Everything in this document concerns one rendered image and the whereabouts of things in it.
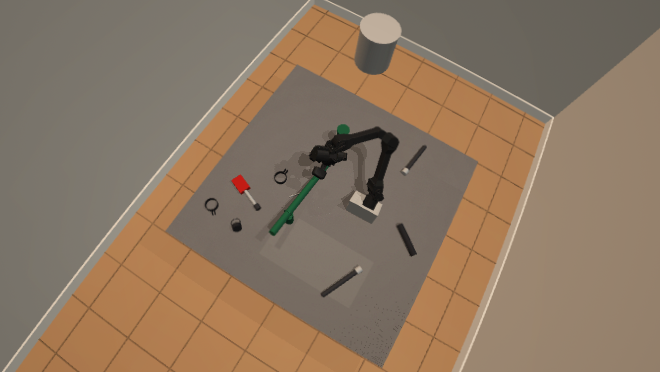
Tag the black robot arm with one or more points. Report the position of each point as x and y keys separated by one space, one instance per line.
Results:
x=344 y=142

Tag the black rectangular bar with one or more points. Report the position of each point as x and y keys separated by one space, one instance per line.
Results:
x=406 y=240

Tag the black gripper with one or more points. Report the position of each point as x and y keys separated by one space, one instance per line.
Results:
x=320 y=172

